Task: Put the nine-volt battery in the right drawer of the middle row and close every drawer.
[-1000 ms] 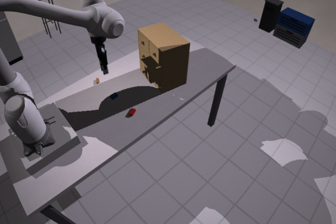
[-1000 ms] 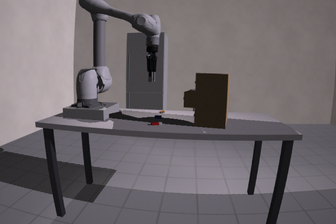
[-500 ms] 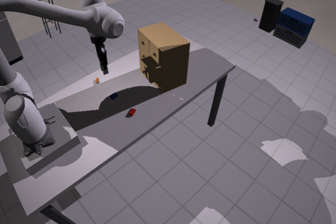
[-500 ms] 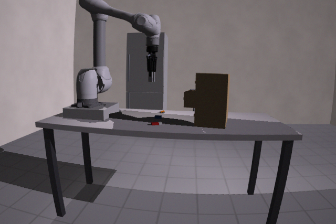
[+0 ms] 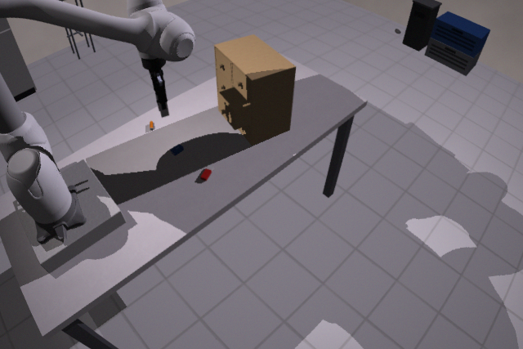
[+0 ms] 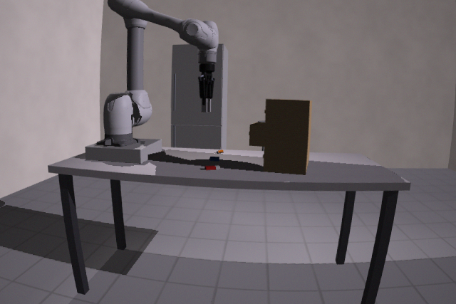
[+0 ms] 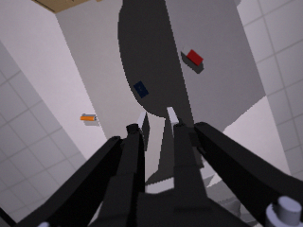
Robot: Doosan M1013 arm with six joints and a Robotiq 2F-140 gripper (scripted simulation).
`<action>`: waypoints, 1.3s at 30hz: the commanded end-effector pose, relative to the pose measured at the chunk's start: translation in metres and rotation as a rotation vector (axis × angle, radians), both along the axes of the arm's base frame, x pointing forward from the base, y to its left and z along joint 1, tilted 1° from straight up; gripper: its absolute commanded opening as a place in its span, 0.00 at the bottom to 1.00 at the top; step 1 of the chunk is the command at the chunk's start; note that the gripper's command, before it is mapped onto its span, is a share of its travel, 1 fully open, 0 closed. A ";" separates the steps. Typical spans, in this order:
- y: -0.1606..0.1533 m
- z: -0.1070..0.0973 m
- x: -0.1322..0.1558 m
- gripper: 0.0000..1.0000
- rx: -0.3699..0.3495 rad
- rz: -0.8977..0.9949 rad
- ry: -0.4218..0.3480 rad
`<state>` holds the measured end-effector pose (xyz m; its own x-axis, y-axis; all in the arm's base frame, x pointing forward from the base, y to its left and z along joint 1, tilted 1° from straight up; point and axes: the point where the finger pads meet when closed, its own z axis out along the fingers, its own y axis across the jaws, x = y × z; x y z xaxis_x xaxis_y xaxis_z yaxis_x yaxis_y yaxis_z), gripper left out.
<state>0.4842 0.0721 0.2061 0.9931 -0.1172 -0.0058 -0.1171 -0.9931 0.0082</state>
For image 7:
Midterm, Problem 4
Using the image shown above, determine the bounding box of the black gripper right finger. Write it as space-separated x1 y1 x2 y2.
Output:
167 107 303 227

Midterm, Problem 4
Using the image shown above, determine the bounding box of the dark blue nine-volt battery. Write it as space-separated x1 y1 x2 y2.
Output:
134 81 149 98

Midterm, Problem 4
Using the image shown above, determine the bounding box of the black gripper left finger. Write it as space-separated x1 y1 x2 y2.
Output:
12 112 150 227

